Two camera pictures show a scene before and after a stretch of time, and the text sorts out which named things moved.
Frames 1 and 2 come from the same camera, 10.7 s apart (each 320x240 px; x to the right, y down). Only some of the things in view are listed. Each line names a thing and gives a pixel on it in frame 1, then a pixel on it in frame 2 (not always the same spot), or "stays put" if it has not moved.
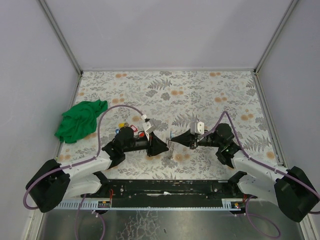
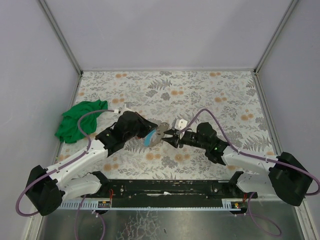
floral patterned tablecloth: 174,103 stays put
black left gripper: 150,144 → 147,129
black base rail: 170,193 stays put
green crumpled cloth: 80,120 stays put
